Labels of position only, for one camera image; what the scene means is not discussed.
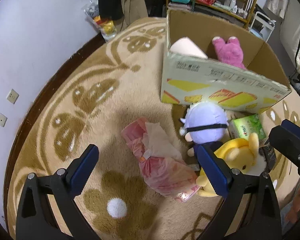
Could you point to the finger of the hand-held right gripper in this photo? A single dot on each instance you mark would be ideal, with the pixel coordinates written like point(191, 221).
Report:
point(293, 128)

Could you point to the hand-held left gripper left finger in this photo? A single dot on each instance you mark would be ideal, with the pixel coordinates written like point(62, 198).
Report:
point(86, 170)

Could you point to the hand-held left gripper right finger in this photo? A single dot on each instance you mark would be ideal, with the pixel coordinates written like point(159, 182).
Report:
point(212, 172)

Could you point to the yellow bear plush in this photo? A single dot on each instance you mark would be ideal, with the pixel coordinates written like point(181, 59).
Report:
point(240, 152)

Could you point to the green tissue pack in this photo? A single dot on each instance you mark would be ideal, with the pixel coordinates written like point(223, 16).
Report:
point(247, 126)

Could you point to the pink plastic bag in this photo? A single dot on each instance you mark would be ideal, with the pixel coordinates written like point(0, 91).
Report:
point(162, 172)

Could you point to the purple-haired plush doll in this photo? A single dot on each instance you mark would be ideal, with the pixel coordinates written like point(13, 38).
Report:
point(206, 116)

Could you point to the printed cardboard box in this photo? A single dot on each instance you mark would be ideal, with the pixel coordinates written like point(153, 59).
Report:
point(190, 80)

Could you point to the dark packet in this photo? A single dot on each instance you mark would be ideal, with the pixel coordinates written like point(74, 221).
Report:
point(268, 153)

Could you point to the light blue printed pants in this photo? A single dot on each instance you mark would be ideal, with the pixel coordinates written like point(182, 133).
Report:
point(293, 205)

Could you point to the beige floral rug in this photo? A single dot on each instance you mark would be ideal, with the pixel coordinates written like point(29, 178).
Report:
point(102, 85)

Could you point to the white padded chair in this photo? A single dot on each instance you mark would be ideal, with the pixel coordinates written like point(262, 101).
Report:
point(290, 37)

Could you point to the pink plush toy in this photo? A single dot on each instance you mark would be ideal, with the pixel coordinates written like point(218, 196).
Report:
point(230, 52)

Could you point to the white trolley cart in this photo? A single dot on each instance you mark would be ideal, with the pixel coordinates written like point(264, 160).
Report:
point(261, 27)

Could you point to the wooden shelf rack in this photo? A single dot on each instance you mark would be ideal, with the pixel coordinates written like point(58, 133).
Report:
point(252, 7)

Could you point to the group of toiletry bottles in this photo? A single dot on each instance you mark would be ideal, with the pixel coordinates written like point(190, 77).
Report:
point(232, 3)

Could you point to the clear bag of toys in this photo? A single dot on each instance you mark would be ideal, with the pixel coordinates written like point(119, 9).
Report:
point(106, 27)

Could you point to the stack of books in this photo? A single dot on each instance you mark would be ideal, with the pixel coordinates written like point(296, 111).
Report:
point(178, 6)

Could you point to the beige coat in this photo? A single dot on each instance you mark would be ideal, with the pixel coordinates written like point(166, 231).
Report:
point(133, 2)

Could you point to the wall socket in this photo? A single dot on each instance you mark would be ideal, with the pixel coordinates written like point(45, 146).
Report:
point(1, 120)
point(12, 96)

